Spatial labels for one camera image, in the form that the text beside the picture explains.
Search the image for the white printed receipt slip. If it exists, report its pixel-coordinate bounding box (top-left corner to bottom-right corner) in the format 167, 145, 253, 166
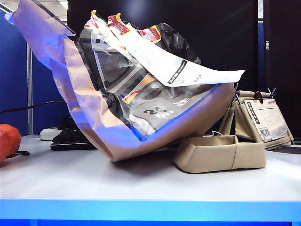
108, 14, 246, 87

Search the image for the brown printed paper bag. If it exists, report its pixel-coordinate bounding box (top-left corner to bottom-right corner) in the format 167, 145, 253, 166
4, 0, 236, 162

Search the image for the orange fruit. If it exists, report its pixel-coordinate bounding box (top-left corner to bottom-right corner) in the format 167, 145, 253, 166
0, 123, 22, 163

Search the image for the beige fabric tray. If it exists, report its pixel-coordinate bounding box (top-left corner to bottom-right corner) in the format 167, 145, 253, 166
173, 135, 267, 174

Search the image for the black monitor base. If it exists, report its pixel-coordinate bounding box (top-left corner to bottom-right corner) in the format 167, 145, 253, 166
58, 115, 79, 130

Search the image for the black computer keyboard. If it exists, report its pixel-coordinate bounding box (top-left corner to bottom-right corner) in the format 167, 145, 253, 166
50, 128, 97, 151

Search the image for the beige fabric calendar stand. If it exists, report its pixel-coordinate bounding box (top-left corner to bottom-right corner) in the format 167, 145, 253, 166
218, 82, 294, 151

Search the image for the white computer mouse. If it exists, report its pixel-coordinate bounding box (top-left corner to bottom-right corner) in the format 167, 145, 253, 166
39, 127, 62, 141

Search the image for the large black monitor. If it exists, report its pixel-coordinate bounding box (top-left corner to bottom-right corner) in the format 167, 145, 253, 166
67, 0, 259, 91

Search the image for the blue rear partition panel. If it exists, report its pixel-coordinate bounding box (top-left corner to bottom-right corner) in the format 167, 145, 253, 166
32, 53, 71, 134

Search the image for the white desk calendar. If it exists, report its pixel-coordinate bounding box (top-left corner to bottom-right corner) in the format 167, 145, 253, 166
244, 98, 289, 143

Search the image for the black desk mat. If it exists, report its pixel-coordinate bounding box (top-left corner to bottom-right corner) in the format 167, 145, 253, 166
270, 145, 301, 155

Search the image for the blue side partition panel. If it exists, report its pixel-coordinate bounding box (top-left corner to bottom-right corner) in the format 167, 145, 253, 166
0, 8, 29, 137

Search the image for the black monitor with HSO logo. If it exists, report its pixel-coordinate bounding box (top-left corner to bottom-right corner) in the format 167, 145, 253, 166
263, 0, 301, 139

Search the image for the brown leather strap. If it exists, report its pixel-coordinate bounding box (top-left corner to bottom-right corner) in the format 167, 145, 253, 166
253, 90, 264, 104

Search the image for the grey partition post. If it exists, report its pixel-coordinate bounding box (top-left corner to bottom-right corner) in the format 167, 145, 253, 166
26, 43, 34, 135

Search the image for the long black power cable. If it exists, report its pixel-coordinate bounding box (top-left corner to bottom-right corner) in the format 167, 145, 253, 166
0, 100, 65, 115

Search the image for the thin black usb cable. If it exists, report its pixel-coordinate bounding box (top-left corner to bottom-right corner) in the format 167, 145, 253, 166
6, 150, 31, 159

